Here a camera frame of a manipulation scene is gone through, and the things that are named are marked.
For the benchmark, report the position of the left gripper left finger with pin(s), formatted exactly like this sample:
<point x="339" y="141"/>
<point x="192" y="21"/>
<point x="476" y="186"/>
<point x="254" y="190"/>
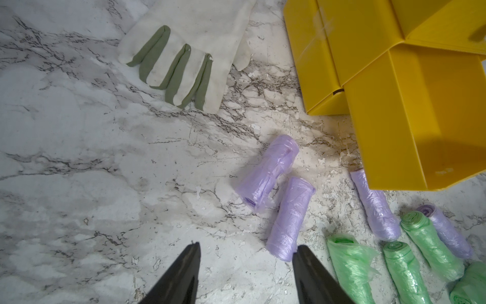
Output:
<point x="178" y="285"/>

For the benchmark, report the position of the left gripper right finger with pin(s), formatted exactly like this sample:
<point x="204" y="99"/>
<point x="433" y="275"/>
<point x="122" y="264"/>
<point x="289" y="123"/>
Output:
<point x="314" y="283"/>

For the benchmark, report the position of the green bag roll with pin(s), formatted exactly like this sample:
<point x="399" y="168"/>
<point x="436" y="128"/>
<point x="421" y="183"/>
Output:
<point x="440" y="258"/>
<point x="352" y="263"/>
<point x="405" y="272"/>
<point x="471" y="287"/>

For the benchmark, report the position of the yellow drawer cabinet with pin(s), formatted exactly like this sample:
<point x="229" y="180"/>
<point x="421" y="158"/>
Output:
<point x="409" y="73"/>

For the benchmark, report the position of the purple bag roll lower left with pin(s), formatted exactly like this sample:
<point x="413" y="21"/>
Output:
<point x="282" y="241"/>

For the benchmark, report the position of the purple bag roll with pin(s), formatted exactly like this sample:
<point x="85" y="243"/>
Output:
<point x="447" y="233"/>
<point x="278" y="159"/>
<point x="282" y="241"/>
<point x="381" y="220"/>

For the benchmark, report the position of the purple bag roll middle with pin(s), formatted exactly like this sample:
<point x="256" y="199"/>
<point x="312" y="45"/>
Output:
<point x="381" y="220"/>

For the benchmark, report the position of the purple bag roll upper left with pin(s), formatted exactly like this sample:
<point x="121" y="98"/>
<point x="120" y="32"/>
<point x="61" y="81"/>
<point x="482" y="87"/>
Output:
<point x="278" y="159"/>

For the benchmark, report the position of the purple bag roll right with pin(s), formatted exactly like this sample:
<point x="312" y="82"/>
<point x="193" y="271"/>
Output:
<point x="447" y="233"/>

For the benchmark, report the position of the white green work glove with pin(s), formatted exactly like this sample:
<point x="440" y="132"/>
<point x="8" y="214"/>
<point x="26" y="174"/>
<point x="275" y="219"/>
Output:
<point x="187" y="49"/>

